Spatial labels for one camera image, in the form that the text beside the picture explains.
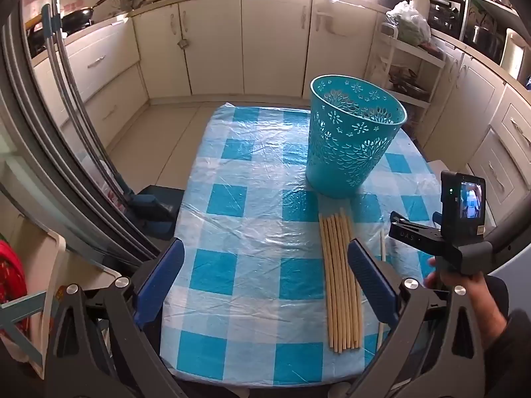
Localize white door hanging holder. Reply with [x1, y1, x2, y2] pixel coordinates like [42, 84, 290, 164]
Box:
[314, 9, 354, 36]

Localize bundle of wooden chopsticks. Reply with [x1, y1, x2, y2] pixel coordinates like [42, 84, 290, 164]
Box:
[319, 207, 365, 355]

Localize clear plastic bag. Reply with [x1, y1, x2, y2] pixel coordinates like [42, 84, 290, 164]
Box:
[386, 0, 432, 46]

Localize white chopstick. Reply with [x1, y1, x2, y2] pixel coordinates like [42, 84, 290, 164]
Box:
[376, 229, 388, 355]

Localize white paper roll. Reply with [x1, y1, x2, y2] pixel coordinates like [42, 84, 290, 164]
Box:
[500, 29, 527, 80]

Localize floral plastic bag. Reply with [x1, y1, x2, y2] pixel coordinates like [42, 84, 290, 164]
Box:
[81, 153, 125, 204]

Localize cream kitchen base cabinets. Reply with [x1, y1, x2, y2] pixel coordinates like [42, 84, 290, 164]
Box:
[30, 0, 393, 150]

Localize person's right forearm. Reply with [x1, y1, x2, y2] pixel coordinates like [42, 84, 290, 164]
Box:
[481, 276, 531, 398]

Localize grey sliding door frame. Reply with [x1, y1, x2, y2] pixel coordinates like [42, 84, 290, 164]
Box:
[0, 0, 163, 268]

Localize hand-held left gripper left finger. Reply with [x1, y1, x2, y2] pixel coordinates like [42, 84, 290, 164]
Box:
[45, 237, 187, 398]

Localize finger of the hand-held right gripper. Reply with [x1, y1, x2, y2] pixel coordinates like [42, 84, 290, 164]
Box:
[389, 211, 442, 250]

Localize black wok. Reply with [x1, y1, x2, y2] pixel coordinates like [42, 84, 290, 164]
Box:
[61, 0, 116, 31]

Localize blue white checked tablecloth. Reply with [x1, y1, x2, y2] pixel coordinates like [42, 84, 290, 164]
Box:
[160, 101, 453, 386]

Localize dark blue dustpan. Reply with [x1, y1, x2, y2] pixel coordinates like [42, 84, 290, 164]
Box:
[135, 186, 186, 240]

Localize white plastic chair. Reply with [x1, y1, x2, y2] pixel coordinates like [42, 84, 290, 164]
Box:
[0, 226, 122, 379]

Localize person's right hand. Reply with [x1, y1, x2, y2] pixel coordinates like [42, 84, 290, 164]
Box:
[424, 256, 508, 346]

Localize metal pot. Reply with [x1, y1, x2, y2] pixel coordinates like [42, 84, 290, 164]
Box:
[465, 25, 504, 61]

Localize red cloth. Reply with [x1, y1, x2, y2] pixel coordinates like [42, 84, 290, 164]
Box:
[0, 239, 28, 336]

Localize cream cabinet with drawers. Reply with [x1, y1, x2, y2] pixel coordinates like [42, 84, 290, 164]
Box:
[421, 35, 531, 227]

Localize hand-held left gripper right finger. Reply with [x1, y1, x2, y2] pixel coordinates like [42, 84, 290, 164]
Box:
[346, 237, 486, 398]

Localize teal perforated plastic basket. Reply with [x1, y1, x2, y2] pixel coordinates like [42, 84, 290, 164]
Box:
[306, 75, 407, 200]

